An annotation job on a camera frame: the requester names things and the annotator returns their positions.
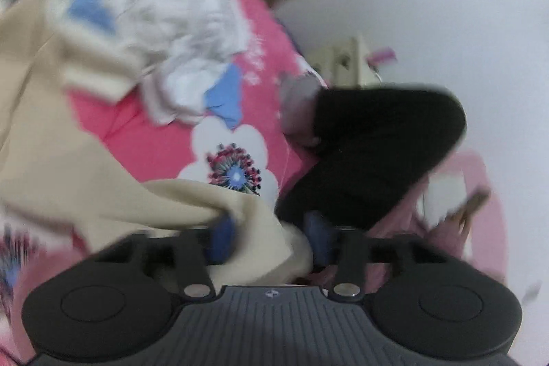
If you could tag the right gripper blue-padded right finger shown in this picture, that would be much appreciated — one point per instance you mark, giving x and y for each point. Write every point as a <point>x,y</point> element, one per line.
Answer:
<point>352,265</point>

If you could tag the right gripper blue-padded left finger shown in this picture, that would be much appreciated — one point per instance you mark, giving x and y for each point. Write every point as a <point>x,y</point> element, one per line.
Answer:
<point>180,262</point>

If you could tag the beige jacket with black trim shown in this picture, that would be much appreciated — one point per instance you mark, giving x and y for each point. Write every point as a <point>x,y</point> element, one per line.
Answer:
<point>54,171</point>

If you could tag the white and blue clothes pile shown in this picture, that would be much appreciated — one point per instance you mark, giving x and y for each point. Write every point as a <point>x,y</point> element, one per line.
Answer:
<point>171,51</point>

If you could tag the black garment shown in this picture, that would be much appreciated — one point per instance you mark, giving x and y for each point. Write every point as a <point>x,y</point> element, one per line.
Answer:
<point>371,147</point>

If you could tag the pink floral bed sheet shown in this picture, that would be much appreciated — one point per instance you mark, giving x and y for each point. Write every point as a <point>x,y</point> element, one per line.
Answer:
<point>248,118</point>

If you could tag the pink quilted pillow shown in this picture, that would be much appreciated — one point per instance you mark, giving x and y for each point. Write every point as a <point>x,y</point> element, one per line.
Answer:
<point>456,208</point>

